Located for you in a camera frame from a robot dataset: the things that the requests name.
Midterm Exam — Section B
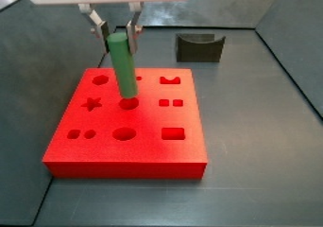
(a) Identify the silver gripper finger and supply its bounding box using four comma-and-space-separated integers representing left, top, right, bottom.
79, 4, 109, 53
127, 2, 145, 54

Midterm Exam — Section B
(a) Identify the green cylinder peg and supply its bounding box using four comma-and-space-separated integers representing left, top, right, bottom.
107, 32, 138, 98

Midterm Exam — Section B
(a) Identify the red foam shape board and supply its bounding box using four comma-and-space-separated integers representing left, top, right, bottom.
43, 68, 209, 179

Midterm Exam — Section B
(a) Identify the dark curved block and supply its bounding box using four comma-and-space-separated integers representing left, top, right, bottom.
175, 33, 226, 62

